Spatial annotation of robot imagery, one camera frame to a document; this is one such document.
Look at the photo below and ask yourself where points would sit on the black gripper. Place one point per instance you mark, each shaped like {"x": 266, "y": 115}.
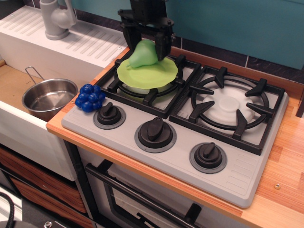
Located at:
{"x": 148, "y": 17}

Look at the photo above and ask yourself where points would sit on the green toy pear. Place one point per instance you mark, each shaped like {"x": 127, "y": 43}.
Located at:
{"x": 143, "y": 55}

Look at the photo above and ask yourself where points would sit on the light green plate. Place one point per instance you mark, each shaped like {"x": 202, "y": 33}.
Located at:
{"x": 148, "y": 77}

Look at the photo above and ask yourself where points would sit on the blue toy blueberry cluster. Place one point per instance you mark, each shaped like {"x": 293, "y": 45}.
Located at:
{"x": 90, "y": 98}

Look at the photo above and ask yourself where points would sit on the stainless steel pot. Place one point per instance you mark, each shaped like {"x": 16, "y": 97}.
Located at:
{"x": 46, "y": 98}

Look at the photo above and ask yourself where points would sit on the white toy sink unit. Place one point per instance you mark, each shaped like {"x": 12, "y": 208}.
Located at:
{"x": 25, "y": 53}

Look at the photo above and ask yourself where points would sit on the black left burner grate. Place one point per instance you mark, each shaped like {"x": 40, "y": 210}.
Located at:
{"x": 156, "y": 101}

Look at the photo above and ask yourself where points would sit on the black burner grate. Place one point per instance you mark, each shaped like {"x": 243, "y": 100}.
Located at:
{"x": 156, "y": 101}
{"x": 232, "y": 109}

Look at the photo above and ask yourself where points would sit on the black left stove knob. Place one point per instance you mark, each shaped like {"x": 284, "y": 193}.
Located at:
{"x": 109, "y": 117}

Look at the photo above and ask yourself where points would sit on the black stove knob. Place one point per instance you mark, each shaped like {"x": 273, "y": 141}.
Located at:
{"x": 208, "y": 158}
{"x": 109, "y": 117}
{"x": 155, "y": 136}

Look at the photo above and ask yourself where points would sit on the grey toy faucet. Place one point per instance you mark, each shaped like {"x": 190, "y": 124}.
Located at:
{"x": 57, "y": 21}

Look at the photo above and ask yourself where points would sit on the black middle stove knob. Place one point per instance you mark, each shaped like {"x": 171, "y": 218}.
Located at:
{"x": 155, "y": 136}

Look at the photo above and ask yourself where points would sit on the grey toy stove top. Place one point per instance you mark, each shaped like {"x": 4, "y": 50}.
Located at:
{"x": 236, "y": 183}

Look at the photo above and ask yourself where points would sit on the black right burner grate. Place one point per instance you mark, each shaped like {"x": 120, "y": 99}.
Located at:
{"x": 232, "y": 109}

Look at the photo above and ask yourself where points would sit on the black right stove knob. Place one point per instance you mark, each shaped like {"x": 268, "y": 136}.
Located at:
{"x": 208, "y": 158}

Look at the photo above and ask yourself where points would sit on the wooden drawer front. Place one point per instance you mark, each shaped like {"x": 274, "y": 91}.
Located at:
{"x": 45, "y": 188}

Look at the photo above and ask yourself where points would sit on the black oven door handle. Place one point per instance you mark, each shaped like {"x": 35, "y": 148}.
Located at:
{"x": 101, "y": 173}

